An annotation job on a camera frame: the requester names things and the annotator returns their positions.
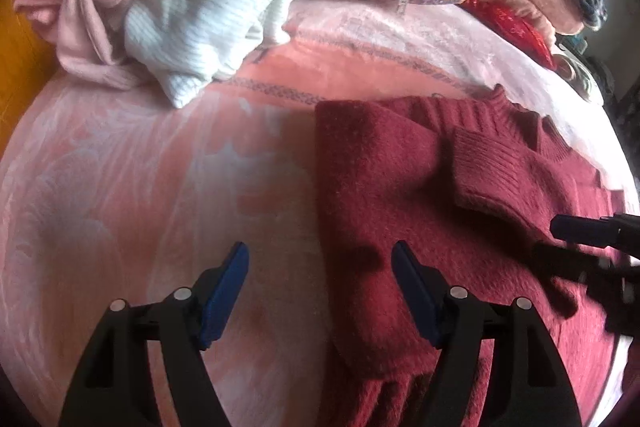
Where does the dark red knit sweater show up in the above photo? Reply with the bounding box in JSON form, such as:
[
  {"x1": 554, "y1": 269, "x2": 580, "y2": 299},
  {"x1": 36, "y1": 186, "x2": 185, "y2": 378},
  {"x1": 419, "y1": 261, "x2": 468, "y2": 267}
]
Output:
[{"x1": 315, "y1": 88, "x2": 625, "y2": 426}]

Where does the pink patterned bed blanket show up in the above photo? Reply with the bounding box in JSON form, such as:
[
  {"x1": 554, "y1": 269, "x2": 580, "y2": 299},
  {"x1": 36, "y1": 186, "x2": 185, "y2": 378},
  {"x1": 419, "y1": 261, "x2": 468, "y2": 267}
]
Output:
[{"x1": 1, "y1": 0, "x2": 639, "y2": 426}]

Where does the red satin cloth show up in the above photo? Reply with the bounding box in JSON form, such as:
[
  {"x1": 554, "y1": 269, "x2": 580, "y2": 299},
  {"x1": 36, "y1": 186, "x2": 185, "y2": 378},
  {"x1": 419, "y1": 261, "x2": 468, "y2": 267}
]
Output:
[{"x1": 460, "y1": 0, "x2": 555, "y2": 70}]

